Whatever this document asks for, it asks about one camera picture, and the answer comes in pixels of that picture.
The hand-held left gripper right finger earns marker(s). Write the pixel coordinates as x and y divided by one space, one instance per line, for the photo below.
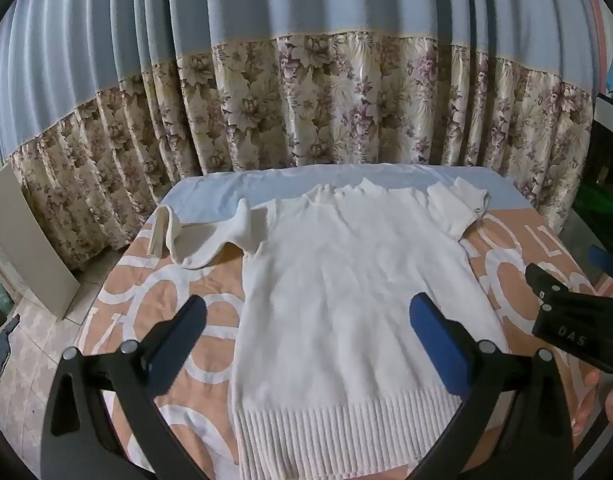
431 332

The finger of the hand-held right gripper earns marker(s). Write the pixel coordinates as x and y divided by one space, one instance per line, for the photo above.
542 282
609 262

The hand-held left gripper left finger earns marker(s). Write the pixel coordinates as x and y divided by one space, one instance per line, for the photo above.
182 324

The white knit sweater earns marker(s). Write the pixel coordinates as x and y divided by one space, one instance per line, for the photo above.
346 285

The peach and blue printed blanket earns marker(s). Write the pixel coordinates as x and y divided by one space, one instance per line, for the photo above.
196 285

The black appliance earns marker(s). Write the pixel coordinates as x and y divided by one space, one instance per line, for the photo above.
604 160

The white flat board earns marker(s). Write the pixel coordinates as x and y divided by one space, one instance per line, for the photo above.
26 240

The dark cloth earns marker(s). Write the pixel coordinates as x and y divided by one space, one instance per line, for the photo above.
5 345

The blue and floral curtain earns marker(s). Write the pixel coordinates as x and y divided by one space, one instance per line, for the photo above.
306 85

